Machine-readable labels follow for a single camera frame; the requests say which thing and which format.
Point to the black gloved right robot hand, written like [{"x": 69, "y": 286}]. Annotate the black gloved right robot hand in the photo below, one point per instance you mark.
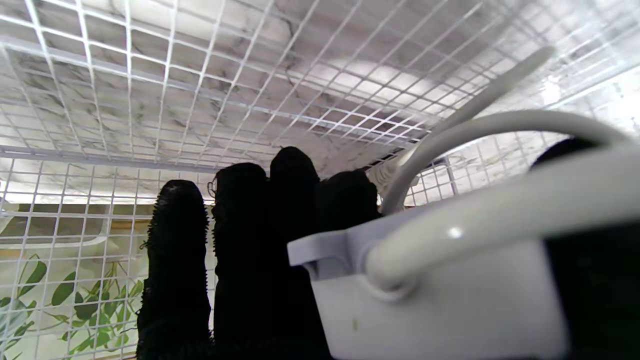
[{"x": 250, "y": 260}]

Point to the printed room scene backdrop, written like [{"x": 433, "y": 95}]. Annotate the printed room scene backdrop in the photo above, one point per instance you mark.
[{"x": 75, "y": 310}]

